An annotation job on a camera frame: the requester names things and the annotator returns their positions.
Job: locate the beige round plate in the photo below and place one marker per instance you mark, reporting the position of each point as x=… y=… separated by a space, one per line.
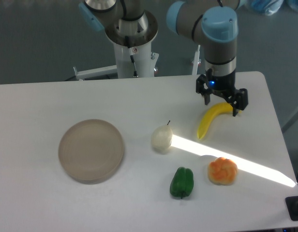
x=91 y=151

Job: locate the yellow toy banana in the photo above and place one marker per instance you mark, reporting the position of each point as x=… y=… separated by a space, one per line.
x=210 y=115

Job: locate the white clamp post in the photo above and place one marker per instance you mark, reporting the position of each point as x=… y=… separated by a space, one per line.
x=196 y=61

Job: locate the green toy bell pepper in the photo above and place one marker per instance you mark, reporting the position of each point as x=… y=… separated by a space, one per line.
x=182 y=183

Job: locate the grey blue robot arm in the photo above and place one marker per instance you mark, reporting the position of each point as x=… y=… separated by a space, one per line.
x=212 y=24

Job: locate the black device at table edge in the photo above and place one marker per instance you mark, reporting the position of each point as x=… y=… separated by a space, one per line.
x=292 y=206

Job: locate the orange toy bread roll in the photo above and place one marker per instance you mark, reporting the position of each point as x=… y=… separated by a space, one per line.
x=222 y=171

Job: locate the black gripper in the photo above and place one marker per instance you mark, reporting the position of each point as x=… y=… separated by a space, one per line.
x=207 y=84

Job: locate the white toy pear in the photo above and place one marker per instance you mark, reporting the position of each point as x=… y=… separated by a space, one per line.
x=161 y=138

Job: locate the blue plastic bag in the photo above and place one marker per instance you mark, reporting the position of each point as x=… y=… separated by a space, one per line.
x=269 y=7

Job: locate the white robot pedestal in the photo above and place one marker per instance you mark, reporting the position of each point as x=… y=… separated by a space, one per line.
x=132 y=48

